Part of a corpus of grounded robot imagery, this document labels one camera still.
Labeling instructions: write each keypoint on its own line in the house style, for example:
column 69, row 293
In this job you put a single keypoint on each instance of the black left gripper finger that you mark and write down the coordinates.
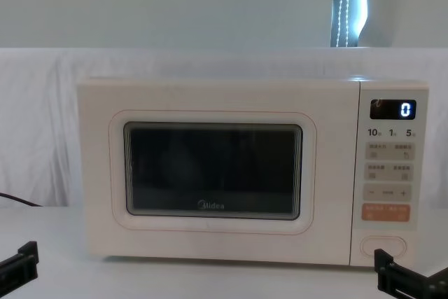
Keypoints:
column 24, row 260

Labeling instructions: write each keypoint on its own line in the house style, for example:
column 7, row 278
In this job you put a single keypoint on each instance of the white table cloth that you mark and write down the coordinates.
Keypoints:
column 210, row 281

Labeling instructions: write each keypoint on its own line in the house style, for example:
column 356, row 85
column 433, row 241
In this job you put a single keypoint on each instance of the oven control panel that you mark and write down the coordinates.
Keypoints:
column 386, row 180

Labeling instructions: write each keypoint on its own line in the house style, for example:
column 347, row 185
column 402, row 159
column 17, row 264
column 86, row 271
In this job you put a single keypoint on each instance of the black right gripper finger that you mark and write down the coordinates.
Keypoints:
column 395, row 281

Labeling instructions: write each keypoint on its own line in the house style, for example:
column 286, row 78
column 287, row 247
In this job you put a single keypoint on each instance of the white curtain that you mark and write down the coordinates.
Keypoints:
column 42, row 120

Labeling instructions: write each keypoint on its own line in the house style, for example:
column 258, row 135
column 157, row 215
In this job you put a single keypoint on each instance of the cream microwave oven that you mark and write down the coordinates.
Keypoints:
column 92, row 173

